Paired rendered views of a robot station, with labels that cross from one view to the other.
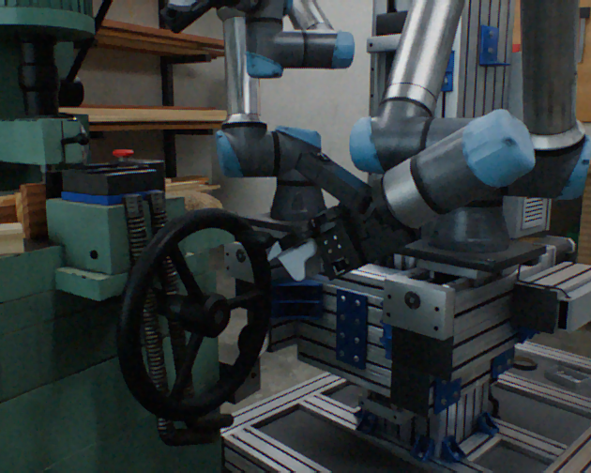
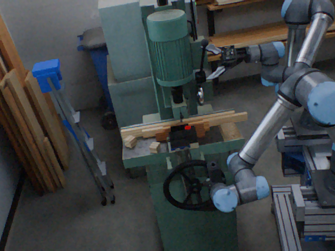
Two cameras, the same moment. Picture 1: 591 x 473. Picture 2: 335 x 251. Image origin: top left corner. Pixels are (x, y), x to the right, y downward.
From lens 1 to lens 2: 121 cm
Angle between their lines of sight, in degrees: 55
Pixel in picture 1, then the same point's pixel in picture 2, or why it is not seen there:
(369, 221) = not seen: hidden behind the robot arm
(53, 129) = (177, 110)
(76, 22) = (179, 83)
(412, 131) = (233, 171)
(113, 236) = (172, 159)
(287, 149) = not seen: hidden behind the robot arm
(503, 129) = (216, 200)
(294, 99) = not seen: outside the picture
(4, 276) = (151, 158)
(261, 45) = (263, 74)
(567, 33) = not seen: outside the picture
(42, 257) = (162, 154)
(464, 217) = (331, 177)
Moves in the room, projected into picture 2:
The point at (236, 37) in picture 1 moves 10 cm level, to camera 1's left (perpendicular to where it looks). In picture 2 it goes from (289, 39) to (272, 35)
